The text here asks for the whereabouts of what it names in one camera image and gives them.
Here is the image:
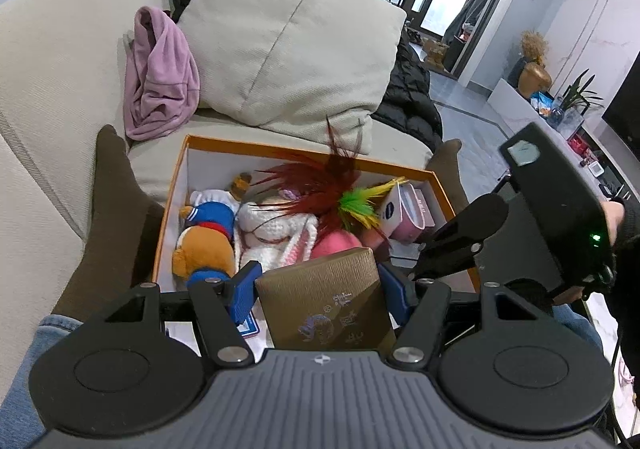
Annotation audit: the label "brown sock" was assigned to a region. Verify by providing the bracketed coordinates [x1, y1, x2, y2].
[429, 139, 471, 222]
[50, 124, 168, 322]

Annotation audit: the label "white cabinet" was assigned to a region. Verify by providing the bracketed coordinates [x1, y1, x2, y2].
[487, 79, 640, 210]

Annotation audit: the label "brown boots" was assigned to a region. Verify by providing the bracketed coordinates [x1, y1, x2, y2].
[422, 36, 451, 70]

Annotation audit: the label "pink cloth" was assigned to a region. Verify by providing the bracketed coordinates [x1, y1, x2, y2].
[122, 6, 201, 142]

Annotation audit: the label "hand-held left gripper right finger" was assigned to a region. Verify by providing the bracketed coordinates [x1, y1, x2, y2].
[377, 261, 551, 370]

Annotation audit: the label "white crochet bunny toy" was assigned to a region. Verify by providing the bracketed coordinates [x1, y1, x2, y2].
[234, 189, 321, 280]

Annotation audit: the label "orange cardboard box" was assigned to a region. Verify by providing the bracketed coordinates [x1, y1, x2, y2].
[151, 134, 483, 355]

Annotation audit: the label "person's right forearm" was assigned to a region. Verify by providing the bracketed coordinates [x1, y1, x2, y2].
[609, 196, 640, 380]

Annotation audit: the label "beige cushion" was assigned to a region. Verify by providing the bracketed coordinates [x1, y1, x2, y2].
[177, 0, 408, 155]

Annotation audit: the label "orange and blue plush toy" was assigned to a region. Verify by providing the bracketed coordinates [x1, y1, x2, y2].
[171, 172, 253, 291]

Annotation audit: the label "gold gift box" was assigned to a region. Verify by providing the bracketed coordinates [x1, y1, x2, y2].
[255, 246, 398, 352]

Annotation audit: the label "person's leg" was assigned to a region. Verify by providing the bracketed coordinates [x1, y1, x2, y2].
[547, 301, 606, 355]
[0, 314, 88, 449]

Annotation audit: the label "person's right hand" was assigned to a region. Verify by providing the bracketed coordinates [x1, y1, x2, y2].
[602, 199, 627, 242]

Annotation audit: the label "person's right leg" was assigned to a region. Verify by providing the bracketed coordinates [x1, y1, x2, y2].
[547, 301, 606, 355]

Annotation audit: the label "green potted plant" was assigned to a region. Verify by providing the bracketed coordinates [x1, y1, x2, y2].
[557, 69, 606, 117]

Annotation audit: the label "gold vase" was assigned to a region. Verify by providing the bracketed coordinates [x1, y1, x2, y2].
[517, 62, 553, 100]

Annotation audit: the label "pink case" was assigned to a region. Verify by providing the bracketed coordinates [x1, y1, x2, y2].
[387, 182, 437, 245]

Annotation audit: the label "beige sofa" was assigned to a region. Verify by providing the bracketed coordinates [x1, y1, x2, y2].
[0, 0, 451, 330]

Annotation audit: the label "dried flower bunch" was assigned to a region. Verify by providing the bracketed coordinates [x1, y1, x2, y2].
[520, 29, 551, 65]

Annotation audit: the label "white cream tube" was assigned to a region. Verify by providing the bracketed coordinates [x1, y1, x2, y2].
[377, 182, 407, 232]

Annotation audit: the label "black television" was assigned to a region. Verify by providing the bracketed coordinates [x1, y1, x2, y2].
[600, 62, 640, 150]

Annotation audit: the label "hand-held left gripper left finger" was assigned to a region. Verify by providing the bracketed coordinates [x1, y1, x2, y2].
[102, 259, 263, 370]

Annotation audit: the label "red yellow feather toy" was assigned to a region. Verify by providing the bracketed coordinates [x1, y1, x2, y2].
[250, 116, 408, 250]

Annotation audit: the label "person's left leg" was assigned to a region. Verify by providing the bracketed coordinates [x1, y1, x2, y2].
[0, 314, 88, 449]

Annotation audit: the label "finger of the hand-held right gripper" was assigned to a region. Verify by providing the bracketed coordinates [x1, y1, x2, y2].
[410, 216, 486, 282]

